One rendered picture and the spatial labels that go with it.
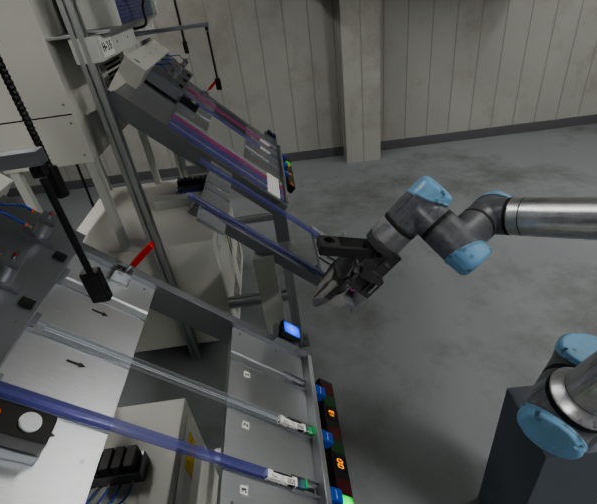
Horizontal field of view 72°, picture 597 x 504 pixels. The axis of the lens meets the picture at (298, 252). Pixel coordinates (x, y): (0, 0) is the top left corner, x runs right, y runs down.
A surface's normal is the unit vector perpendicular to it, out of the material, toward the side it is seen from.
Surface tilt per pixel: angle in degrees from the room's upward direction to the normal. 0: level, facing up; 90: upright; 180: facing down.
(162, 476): 0
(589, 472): 90
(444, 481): 0
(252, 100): 90
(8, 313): 44
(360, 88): 90
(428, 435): 0
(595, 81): 90
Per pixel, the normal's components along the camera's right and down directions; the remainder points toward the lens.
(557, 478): 0.04, 0.56
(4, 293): 0.61, -0.69
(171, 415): -0.11, -0.82
